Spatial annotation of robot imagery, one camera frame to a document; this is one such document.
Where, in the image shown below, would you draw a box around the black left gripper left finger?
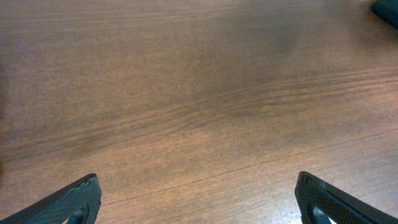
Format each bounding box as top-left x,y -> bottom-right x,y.
1,174 -> 101,224

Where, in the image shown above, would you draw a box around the black shorts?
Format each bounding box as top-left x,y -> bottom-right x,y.
371,0 -> 398,29

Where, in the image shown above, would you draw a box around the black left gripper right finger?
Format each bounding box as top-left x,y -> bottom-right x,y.
295,171 -> 397,224

